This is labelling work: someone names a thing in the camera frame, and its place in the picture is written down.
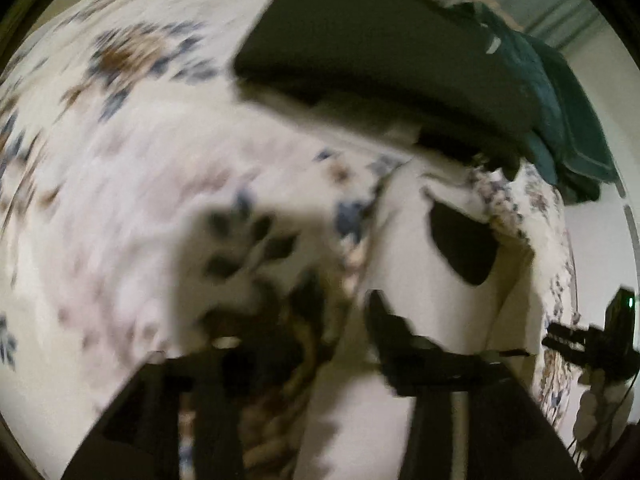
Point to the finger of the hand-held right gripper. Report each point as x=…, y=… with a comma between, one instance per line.
x=567, y=337

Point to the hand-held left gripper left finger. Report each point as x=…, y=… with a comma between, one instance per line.
x=216, y=410

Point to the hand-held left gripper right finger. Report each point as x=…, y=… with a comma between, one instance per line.
x=400, y=355

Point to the teal folded garment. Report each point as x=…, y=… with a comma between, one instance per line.
x=560, y=110

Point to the person's right hand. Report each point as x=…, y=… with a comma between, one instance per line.
x=589, y=410

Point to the black folded garment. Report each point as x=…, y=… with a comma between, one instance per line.
x=380, y=55

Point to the floral bed sheet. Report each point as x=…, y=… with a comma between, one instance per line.
x=115, y=170

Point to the white garment with black patches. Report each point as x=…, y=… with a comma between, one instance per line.
x=425, y=270

